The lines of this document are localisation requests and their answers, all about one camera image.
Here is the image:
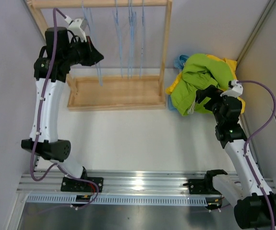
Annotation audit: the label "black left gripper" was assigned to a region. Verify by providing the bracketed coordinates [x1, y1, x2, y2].
[63, 36, 104, 67]

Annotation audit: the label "blue hanger of green shorts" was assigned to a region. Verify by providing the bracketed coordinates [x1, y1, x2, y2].
[81, 0, 103, 86]

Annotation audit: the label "lime green shorts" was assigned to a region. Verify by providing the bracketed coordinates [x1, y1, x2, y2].
[170, 54, 235, 117]

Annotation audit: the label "blue hanger of navy shorts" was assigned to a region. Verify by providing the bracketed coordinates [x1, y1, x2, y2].
[128, 0, 136, 79]

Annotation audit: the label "blue hanger of light shorts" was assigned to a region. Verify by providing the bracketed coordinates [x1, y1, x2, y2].
[127, 0, 132, 79]

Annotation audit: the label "yellow shorts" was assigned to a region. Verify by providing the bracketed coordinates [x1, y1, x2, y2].
[165, 54, 246, 115]

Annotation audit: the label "light blue shorts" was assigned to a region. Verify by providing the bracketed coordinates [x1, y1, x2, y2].
[168, 54, 189, 111]

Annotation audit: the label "blue hanger of yellow shorts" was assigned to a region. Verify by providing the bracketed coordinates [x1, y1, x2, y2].
[113, 0, 123, 78]

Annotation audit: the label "blue hanger of camouflage shorts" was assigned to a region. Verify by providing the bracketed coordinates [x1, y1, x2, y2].
[139, 0, 145, 78]

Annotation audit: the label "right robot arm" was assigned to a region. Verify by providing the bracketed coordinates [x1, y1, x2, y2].
[195, 85, 276, 230]

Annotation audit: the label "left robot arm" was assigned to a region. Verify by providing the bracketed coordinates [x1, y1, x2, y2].
[21, 27, 104, 192]

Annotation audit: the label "wooden clothes rack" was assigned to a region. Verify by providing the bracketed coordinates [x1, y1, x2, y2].
[26, 0, 166, 111]

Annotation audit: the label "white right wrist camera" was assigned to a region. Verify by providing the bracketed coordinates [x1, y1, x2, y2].
[220, 80, 243, 98]

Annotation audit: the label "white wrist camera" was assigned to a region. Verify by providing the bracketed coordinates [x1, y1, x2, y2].
[64, 15, 87, 41]
[220, 80, 243, 98]

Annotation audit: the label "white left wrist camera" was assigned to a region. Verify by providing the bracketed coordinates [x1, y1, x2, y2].
[64, 15, 87, 41]

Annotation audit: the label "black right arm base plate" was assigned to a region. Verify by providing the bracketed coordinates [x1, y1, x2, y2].
[182, 179, 217, 195]

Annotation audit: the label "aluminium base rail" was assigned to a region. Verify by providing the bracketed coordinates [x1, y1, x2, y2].
[16, 170, 276, 194]

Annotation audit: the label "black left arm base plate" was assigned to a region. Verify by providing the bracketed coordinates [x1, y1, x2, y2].
[60, 177, 104, 193]

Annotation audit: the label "slotted cable duct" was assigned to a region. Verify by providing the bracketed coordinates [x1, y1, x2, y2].
[26, 194, 220, 207]

